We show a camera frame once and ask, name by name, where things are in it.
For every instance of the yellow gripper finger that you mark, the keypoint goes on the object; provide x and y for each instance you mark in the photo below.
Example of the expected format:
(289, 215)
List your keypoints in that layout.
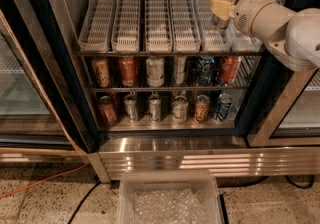
(223, 9)

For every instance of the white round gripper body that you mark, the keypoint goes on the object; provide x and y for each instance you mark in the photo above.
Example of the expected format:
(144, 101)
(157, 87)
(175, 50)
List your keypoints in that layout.
(248, 13)

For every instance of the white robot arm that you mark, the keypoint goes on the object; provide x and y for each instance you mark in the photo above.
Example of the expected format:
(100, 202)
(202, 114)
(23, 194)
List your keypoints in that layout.
(293, 38)

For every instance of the red can middle shelf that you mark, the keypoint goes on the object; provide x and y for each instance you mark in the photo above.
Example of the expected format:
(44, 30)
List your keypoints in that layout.
(228, 69)

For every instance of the red can shelf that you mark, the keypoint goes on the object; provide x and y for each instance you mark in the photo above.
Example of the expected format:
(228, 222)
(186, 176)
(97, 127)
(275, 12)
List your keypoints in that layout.
(228, 69)
(108, 110)

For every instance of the blue can middle shelf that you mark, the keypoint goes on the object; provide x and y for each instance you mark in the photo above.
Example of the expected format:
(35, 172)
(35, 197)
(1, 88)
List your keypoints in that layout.
(204, 70)

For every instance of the blue can shelf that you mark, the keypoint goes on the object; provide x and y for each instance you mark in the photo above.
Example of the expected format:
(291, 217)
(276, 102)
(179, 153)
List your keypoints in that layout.
(204, 70)
(223, 106)

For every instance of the silver can middle shelf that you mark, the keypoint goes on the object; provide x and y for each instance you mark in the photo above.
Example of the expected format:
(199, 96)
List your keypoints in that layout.
(179, 69)

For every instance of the silver can shelf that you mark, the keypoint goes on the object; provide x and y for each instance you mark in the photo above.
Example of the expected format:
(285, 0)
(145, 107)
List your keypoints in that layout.
(179, 69)
(131, 108)

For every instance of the white can middle shelf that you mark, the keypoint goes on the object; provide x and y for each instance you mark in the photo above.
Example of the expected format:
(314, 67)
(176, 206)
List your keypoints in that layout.
(155, 71)

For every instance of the white can shelf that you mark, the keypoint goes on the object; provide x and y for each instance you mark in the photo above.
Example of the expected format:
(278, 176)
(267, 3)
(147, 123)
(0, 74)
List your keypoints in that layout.
(155, 71)
(179, 109)

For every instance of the tan can bottom shelf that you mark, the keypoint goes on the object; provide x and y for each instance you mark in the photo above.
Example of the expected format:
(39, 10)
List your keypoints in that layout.
(201, 108)

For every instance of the tan can shelf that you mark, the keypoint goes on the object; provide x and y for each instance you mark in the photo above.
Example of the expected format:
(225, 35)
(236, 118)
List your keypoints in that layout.
(201, 108)
(101, 72)

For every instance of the blue can bottom shelf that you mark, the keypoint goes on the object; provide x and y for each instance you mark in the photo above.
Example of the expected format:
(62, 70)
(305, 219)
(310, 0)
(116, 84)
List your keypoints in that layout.
(223, 106)

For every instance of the stainless steel fridge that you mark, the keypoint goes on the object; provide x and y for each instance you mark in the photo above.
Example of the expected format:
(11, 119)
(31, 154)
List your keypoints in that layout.
(252, 141)

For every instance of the white can bottom shelf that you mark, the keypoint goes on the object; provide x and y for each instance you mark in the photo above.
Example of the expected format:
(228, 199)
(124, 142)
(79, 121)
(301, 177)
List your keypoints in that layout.
(179, 109)

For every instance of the orange can middle shelf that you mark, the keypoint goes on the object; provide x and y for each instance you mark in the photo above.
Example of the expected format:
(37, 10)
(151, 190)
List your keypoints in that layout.
(128, 71)

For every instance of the silver slim can bottom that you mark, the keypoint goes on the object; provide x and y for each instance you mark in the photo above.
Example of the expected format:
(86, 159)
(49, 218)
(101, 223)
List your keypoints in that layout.
(155, 108)

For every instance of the silver can bottom shelf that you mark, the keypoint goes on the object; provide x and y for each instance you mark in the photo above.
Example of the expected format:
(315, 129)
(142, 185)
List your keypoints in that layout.
(131, 108)

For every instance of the tan can middle shelf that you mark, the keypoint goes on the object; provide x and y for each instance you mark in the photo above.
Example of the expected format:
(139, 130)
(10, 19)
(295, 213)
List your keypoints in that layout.
(101, 72)

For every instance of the red can bottom shelf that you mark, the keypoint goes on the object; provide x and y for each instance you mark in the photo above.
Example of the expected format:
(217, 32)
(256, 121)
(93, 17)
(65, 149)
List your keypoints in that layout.
(108, 110)

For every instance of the glass fridge door left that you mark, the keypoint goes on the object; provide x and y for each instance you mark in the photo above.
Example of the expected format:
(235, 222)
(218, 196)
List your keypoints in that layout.
(30, 127)

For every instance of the clear plastic bin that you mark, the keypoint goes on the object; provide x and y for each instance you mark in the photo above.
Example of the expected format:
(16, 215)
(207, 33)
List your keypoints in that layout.
(199, 182)

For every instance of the bubble wrap sheet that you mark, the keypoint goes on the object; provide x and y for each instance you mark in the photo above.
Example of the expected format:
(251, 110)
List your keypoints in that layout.
(167, 207)

